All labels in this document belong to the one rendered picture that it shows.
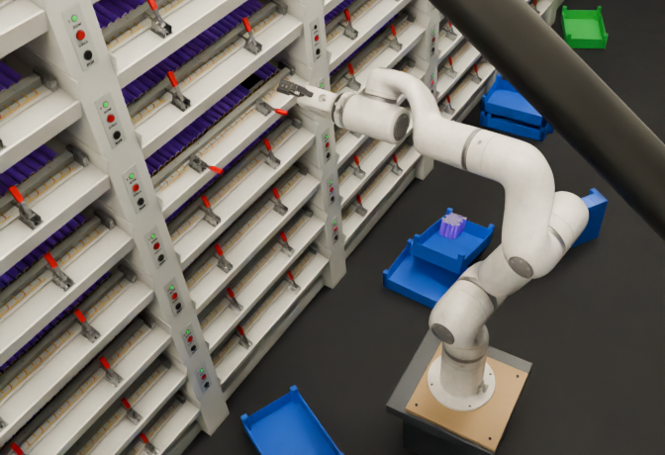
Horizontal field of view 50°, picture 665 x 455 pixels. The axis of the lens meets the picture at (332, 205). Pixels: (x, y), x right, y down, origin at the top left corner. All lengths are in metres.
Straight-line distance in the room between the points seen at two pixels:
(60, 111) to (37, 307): 0.43
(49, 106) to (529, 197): 0.92
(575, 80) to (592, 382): 2.27
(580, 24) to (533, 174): 2.87
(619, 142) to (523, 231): 1.12
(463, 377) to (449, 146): 0.75
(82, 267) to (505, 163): 0.93
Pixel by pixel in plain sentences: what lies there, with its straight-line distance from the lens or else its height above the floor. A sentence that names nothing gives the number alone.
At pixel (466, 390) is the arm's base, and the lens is 2.03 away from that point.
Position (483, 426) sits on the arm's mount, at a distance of 2.04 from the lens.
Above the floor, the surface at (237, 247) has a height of 0.56.
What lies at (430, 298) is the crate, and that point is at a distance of 2.58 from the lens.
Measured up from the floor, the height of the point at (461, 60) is 0.37.
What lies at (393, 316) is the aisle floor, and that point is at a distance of 2.60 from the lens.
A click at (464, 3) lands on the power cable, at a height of 1.95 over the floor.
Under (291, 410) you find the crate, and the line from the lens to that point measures 2.41.
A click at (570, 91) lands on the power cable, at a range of 0.28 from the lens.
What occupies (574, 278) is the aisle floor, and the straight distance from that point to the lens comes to 2.78.
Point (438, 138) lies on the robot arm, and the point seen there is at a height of 1.16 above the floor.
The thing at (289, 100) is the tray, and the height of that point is 0.93.
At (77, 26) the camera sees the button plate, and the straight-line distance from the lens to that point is 1.41.
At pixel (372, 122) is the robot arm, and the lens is 1.55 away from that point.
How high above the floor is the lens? 2.08
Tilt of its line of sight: 44 degrees down
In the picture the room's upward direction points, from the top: 6 degrees counter-clockwise
